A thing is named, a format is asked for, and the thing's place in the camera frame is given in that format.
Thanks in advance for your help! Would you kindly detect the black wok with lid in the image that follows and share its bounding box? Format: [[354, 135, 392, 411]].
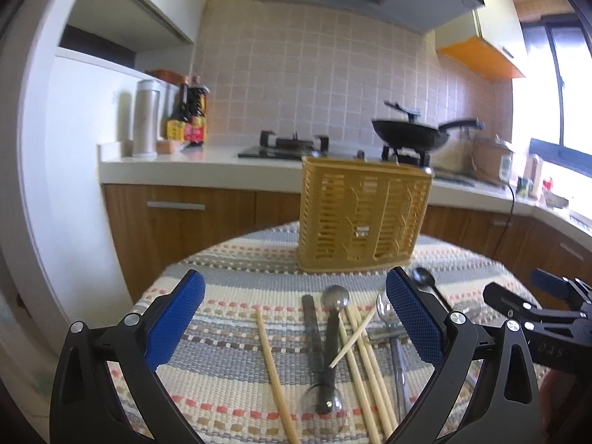
[[371, 100, 485, 154]]

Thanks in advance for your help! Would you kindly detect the clear plastic fork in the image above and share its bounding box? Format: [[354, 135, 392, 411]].
[[375, 293, 410, 422]]

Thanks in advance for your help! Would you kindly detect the soy sauce bottle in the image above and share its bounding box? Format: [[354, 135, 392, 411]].
[[166, 77, 191, 141]]

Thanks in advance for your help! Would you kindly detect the black power cable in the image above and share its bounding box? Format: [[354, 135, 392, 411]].
[[491, 179, 517, 260]]

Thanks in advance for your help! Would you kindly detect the silver thermos bottle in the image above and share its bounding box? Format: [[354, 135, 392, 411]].
[[132, 79, 161, 157]]

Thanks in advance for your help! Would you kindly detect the window frame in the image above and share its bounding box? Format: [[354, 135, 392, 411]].
[[517, 14, 591, 175]]

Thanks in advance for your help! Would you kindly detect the wooden chopstick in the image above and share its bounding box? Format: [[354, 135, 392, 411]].
[[346, 303, 398, 438], [256, 309, 300, 444], [346, 345, 382, 444], [329, 309, 376, 369]]

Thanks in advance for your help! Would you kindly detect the white kitchen countertop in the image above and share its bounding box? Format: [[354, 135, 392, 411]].
[[98, 142, 591, 250]]

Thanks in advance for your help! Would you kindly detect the orange wall cabinet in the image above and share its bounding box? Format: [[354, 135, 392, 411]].
[[434, 0, 527, 81]]

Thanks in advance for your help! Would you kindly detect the rice cooker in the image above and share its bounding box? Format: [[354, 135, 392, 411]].
[[470, 135, 514, 186]]

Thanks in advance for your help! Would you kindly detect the dark vinegar bottle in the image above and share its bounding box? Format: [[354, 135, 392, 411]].
[[188, 74, 210, 147]]

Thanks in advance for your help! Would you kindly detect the black gas stove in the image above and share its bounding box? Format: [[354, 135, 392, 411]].
[[238, 129, 477, 189]]

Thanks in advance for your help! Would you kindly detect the yellow plastic utensil basket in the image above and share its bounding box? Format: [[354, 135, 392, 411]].
[[297, 157, 434, 274]]

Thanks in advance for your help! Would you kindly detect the metal spoon grey handle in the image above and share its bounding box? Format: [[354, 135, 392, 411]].
[[316, 285, 349, 416]]

